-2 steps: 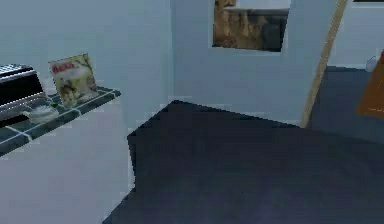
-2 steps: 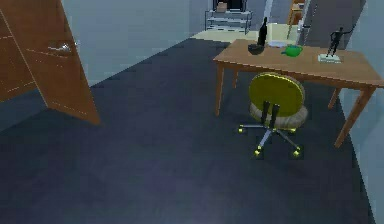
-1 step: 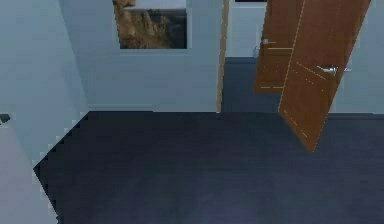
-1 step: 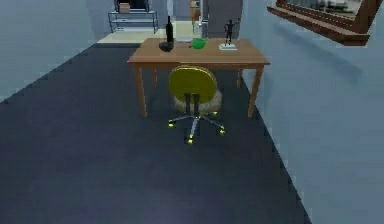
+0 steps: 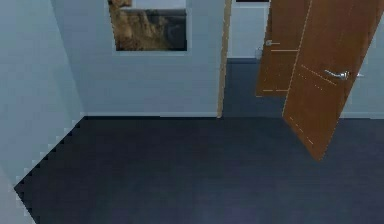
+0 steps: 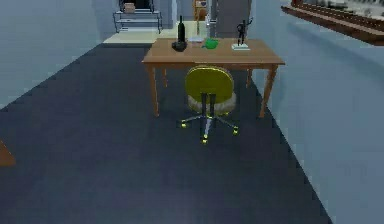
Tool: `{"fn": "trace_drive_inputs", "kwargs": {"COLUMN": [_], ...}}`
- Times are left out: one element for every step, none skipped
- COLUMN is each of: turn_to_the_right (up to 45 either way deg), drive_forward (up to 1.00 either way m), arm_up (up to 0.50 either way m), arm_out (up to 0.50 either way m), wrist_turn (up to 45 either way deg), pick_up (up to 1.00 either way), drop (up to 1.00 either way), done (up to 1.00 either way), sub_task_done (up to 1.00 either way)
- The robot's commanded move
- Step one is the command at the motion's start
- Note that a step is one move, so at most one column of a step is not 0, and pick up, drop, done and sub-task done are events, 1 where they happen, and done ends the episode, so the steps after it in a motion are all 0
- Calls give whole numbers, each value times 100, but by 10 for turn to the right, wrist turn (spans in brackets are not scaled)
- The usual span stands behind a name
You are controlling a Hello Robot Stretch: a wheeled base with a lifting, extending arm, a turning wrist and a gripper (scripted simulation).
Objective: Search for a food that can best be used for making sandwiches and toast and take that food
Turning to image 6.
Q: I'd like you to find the yellow swivel office chair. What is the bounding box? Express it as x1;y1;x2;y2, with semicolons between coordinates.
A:
177;65;240;145

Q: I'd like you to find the brown wooden table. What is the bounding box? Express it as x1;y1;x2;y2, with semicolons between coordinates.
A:
141;37;286;119

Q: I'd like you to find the black bottle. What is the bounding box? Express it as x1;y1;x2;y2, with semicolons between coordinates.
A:
177;15;187;44

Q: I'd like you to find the black figure statue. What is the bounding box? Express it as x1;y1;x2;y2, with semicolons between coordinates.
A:
231;17;254;52

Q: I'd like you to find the grey fridge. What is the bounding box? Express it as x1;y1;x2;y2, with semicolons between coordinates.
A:
206;0;253;39

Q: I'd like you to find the brown wooden cabinet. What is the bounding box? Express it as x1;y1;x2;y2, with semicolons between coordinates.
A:
193;0;208;22

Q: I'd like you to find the grey metal shelf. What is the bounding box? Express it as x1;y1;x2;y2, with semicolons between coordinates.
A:
112;0;164;35

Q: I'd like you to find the brown framed window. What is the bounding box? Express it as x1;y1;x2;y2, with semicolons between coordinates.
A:
280;0;384;47

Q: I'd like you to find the brown wooden furniture corner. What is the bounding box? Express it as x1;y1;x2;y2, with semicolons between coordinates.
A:
0;139;17;168

